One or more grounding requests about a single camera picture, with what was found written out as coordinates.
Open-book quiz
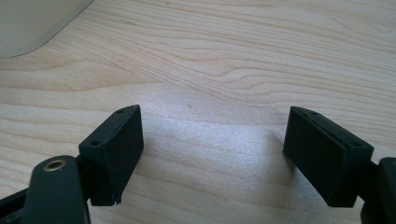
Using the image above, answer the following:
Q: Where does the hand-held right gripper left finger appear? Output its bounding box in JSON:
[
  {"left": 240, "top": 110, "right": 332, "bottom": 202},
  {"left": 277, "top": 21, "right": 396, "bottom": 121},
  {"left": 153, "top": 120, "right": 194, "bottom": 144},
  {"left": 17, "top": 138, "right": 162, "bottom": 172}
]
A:
[{"left": 78, "top": 104, "right": 145, "bottom": 207}]

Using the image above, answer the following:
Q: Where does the white rounded tray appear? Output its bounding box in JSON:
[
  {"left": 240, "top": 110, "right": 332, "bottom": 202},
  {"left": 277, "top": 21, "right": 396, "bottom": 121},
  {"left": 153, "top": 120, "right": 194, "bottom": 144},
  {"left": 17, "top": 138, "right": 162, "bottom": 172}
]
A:
[{"left": 0, "top": 0, "right": 94, "bottom": 59}]

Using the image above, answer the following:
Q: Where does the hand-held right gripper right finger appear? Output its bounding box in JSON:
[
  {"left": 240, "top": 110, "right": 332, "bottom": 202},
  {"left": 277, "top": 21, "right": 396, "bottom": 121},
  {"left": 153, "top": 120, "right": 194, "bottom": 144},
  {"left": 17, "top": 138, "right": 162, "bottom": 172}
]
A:
[{"left": 282, "top": 105, "right": 375, "bottom": 209}]

